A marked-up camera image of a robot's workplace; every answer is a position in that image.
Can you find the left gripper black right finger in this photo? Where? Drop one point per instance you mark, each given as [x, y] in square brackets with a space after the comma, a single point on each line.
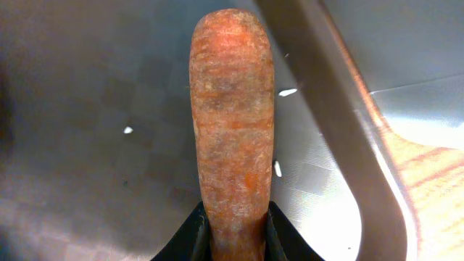
[283, 242]

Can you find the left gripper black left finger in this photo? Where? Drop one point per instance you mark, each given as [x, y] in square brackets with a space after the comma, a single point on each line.
[191, 242]

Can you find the orange carrot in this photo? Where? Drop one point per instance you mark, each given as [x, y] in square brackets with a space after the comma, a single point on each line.
[231, 78]

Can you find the brown serving tray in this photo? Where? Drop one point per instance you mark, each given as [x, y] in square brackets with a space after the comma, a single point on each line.
[98, 157]

